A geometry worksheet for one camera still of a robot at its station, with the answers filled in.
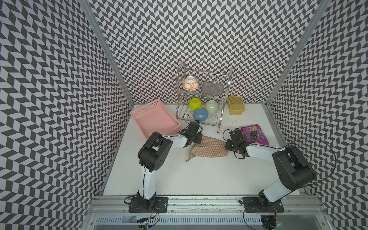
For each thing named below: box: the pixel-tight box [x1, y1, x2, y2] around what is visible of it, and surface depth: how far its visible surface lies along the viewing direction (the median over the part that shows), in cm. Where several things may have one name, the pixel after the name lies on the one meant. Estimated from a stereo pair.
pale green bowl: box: [204, 99, 219, 114], surface depth 107 cm
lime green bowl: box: [188, 97, 203, 111], surface depth 112 cm
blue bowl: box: [192, 107, 209, 122], surface depth 106 cm
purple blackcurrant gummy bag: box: [241, 124, 270, 146], surface depth 98 cm
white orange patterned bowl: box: [182, 75, 200, 91], surface depth 91 cm
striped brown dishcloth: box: [185, 135, 229, 162], surface depth 91 cm
